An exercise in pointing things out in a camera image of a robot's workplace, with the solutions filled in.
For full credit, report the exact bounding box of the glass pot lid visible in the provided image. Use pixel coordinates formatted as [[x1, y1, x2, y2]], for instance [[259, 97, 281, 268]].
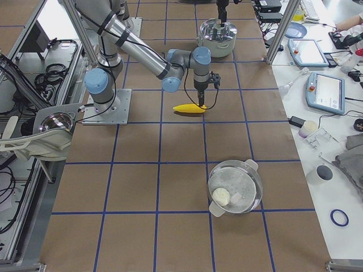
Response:
[[199, 18, 238, 42]]

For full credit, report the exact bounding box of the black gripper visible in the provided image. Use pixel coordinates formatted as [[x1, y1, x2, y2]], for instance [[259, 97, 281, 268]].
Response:
[[193, 80, 209, 108], [216, 0, 229, 27]]

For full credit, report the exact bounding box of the pale green electric pot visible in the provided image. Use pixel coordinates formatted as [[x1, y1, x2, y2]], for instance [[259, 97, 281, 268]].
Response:
[[196, 18, 238, 58]]

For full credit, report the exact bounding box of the blue teach pendant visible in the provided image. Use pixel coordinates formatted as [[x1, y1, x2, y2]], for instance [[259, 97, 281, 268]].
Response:
[[288, 39, 328, 67], [305, 72, 345, 115]]

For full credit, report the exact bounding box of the purple white cup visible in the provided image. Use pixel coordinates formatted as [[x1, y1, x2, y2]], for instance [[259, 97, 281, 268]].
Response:
[[298, 120, 318, 138]]

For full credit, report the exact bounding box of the steel bowl on chair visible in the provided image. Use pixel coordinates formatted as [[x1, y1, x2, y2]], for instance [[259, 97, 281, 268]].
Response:
[[37, 112, 74, 132]]

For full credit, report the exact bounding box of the blue rubber ring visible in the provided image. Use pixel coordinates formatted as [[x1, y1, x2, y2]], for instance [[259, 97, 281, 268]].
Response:
[[330, 209, 349, 227]]

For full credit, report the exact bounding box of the yellow toy corn cob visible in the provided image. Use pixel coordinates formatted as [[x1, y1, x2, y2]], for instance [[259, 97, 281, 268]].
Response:
[[173, 104, 207, 114]]

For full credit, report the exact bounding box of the aluminium frame post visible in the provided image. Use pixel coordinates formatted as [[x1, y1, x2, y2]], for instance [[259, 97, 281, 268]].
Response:
[[265, 0, 300, 65]]

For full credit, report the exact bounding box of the glass steamer pot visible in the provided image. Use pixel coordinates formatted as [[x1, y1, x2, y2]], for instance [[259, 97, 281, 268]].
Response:
[[208, 159, 263, 217]]

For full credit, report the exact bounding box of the grey cloth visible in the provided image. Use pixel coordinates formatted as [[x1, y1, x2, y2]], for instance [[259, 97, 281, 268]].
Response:
[[332, 134, 362, 198]]

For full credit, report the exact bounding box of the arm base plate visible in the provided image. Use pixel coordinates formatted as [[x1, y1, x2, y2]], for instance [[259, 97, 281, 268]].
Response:
[[81, 88, 132, 125], [122, 17, 142, 37]]

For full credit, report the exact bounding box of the black power adapter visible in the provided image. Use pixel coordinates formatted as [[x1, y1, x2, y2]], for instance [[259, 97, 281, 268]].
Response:
[[288, 116, 305, 128]]

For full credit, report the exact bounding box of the light blue plate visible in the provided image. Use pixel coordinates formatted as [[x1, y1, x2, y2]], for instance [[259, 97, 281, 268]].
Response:
[[285, 22, 307, 39]]

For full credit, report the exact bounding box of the white cup dark lid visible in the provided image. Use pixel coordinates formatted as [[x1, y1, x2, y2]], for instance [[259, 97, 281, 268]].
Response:
[[306, 164, 334, 185]]

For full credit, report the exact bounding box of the far blue teach pendant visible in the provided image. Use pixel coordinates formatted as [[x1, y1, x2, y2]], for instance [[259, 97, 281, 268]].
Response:
[[288, 39, 328, 67]]

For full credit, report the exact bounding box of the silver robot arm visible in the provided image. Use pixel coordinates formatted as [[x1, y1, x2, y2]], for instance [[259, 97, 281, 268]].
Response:
[[74, 1, 214, 113]]

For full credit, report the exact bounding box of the near blue teach pendant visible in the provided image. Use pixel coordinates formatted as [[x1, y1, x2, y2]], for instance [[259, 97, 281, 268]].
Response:
[[305, 72, 345, 115]]

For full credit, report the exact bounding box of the white steamed bun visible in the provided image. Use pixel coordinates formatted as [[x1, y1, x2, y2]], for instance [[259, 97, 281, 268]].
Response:
[[212, 188, 230, 207]]

